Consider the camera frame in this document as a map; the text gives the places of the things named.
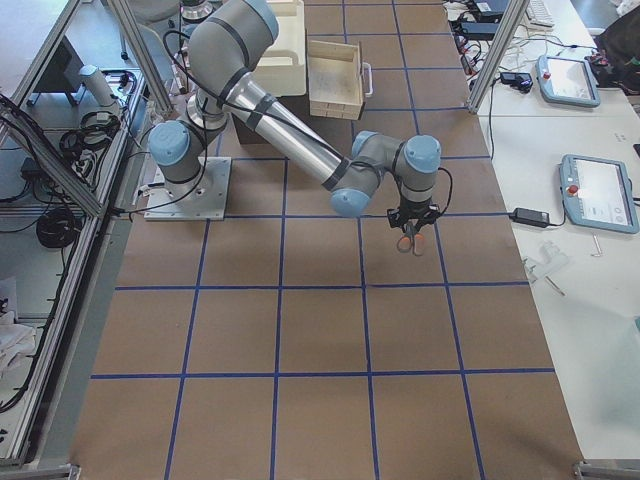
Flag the metal hex key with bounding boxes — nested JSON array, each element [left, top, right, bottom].
[[591, 234, 603, 258]]

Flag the black cable coil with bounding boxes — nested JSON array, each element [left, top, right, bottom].
[[37, 207, 81, 250]]

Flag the white drawer handle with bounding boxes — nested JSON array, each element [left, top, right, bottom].
[[361, 62, 374, 98]]

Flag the right aluminium frame post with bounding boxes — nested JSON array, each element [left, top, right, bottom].
[[467, 0, 529, 114]]

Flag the lower teach pendant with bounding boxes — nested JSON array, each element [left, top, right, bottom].
[[559, 154, 639, 234]]

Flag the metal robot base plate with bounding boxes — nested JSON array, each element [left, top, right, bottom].
[[143, 156, 232, 221]]

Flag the teach pendant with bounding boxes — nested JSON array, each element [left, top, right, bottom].
[[559, 154, 639, 234], [536, 55, 600, 108]]

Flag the black adapter on desk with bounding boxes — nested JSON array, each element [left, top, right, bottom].
[[509, 207, 551, 228]]

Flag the white plastic tray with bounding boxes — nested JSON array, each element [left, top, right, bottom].
[[253, 1, 307, 97]]

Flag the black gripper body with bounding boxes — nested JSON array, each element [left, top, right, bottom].
[[386, 203, 440, 231]]

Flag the clear plastic part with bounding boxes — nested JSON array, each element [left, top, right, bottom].
[[522, 241, 570, 289]]

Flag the grey orange scissors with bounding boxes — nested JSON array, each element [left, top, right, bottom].
[[396, 221, 426, 257]]

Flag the wooden drawer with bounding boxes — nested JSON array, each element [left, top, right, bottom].
[[307, 40, 365, 120]]

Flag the upper teach pendant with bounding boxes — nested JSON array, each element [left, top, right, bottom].
[[536, 55, 600, 108]]

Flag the aluminium cage frame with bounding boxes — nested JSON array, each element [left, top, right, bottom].
[[1, 1, 180, 475]]

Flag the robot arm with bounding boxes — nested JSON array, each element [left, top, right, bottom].
[[148, 1, 443, 231]]

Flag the black power adapter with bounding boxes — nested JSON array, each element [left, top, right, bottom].
[[450, 20, 499, 40]]

